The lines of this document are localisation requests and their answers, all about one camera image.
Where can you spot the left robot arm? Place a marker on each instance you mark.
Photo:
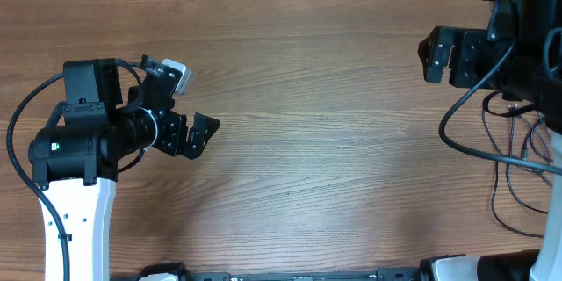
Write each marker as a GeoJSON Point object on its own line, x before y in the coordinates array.
{"type": "Point", "coordinates": [112, 109]}

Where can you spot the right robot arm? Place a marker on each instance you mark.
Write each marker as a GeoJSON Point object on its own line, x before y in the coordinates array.
{"type": "Point", "coordinates": [518, 56]}

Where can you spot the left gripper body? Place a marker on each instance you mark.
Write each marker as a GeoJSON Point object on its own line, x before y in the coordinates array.
{"type": "Point", "coordinates": [169, 133]}

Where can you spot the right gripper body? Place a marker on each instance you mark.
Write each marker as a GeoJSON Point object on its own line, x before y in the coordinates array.
{"type": "Point", "coordinates": [471, 58]}

